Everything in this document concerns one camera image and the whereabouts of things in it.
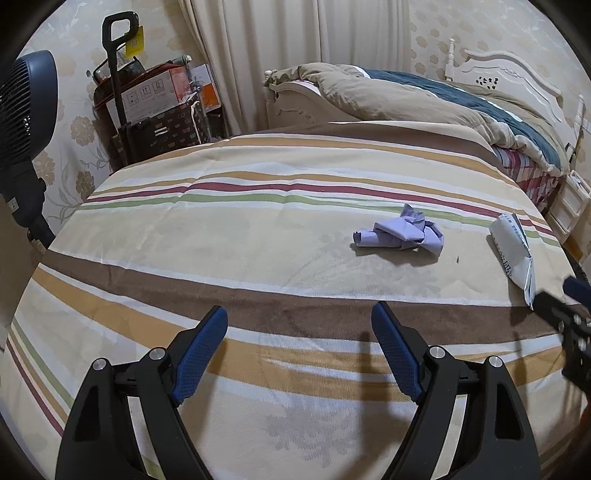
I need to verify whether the black trolley handle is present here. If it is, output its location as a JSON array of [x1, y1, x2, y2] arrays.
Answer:
[[102, 14, 141, 167]]

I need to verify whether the beige and blue quilt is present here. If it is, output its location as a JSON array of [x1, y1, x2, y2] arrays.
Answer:
[[263, 62, 573, 176]]

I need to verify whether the yellow tag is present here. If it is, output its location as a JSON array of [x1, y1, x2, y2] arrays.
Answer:
[[126, 25, 145, 58]]

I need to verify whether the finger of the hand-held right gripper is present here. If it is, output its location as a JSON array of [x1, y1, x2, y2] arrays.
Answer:
[[531, 290, 591, 335], [562, 276, 591, 308]]

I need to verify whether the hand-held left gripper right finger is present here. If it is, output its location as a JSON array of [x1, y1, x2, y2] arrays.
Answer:
[[370, 301, 541, 480]]

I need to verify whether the small orange white box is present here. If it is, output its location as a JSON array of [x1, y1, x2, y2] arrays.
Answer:
[[189, 62, 222, 114]]

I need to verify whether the white bed footboard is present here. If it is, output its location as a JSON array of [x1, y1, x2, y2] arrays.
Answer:
[[264, 69, 361, 139]]

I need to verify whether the purple glove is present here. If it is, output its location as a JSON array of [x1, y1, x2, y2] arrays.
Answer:
[[352, 203, 446, 259]]

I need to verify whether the white curtain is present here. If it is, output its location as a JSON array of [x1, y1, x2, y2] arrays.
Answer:
[[178, 0, 411, 139]]

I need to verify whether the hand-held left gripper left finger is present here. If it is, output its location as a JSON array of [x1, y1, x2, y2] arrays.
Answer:
[[55, 305, 229, 480]]

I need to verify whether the white plastic drawer unit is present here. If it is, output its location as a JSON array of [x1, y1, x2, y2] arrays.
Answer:
[[547, 170, 591, 241]]

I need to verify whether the white bed headboard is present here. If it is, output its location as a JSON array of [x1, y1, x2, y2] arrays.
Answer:
[[445, 39, 589, 153]]

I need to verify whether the dark blue fan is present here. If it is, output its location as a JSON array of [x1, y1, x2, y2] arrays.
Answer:
[[0, 51, 58, 250]]

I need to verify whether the orange and white cardboard box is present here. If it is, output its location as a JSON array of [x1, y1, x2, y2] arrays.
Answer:
[[99, 65, 192, 125]]

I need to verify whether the white printed paper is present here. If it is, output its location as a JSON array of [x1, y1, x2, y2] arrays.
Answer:
[[487, 212, 539, 310]]

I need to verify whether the striped bedcover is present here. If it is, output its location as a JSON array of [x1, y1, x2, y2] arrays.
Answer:
[[0, 121, 573, 480]]

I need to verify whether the plaid bed sheet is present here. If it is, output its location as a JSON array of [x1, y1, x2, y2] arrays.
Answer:
[[492, 145, 561, 213]]

